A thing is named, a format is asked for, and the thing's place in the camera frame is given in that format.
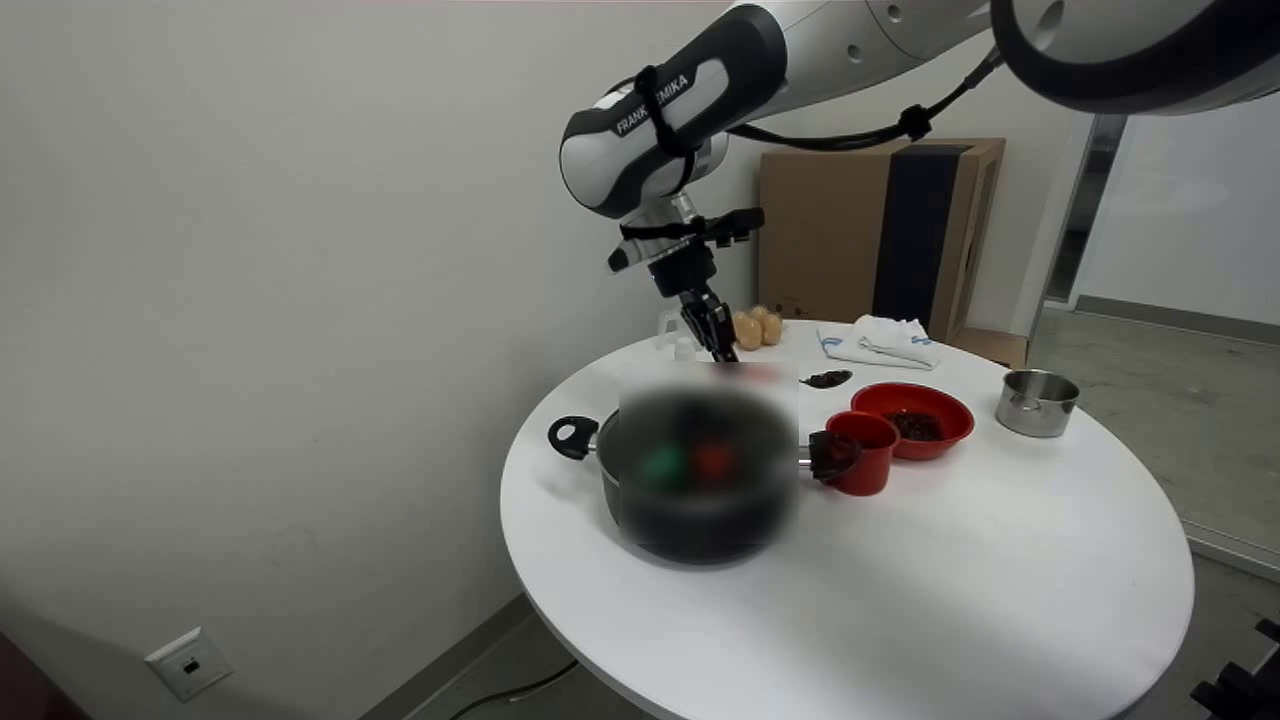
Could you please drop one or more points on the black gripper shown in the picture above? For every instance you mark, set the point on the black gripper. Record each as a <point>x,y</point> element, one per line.
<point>683,272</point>

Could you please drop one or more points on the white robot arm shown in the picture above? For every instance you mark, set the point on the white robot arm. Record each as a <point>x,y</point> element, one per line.
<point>692,105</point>

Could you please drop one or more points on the red enamel mug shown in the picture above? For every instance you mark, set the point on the red enamel mug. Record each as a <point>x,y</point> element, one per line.
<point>866,465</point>

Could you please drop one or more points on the red bowl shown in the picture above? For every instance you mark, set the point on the red bowl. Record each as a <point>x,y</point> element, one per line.
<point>952,434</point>

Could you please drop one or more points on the clear drinking glass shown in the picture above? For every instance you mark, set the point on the clear drinking glass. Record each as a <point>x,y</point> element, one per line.
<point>747,334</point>

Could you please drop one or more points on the clear measuring cup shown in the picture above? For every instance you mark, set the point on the clear measuring cup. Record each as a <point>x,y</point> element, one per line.
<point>669,323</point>

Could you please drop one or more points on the beige egg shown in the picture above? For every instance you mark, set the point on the beige egg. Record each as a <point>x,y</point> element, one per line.
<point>770,325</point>

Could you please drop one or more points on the glass pot lid black knob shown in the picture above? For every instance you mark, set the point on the glass pot lid black knob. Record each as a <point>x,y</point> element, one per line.
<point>636,430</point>

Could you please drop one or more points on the red toy tomato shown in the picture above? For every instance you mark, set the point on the red toy tomato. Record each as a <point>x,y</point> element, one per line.
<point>714,458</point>

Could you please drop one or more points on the large cardboard box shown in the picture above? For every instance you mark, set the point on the large cardboard box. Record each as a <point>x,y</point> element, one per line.
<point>826,253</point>

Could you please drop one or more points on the green toy vegetable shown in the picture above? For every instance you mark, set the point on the green toy vegetable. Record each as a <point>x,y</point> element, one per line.
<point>666,465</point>

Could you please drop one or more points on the white cloth blue print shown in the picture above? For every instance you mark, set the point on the white cloth blue print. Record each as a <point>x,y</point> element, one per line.
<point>881,342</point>

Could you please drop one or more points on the black cooking pot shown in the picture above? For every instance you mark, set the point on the black cooking pot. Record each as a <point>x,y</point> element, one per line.
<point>692,534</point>

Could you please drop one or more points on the black flat panel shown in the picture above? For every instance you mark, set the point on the black flat panel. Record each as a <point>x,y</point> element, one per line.
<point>919,234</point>

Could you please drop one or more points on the small stainless steel pot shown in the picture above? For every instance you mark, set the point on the small stainless steel pot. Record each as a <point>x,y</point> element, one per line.
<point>1032,408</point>

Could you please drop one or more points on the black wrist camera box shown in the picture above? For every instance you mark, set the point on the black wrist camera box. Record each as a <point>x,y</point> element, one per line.
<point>685,231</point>

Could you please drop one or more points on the white wall outlet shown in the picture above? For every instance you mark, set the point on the white wall outlet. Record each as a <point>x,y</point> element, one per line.
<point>187,660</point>

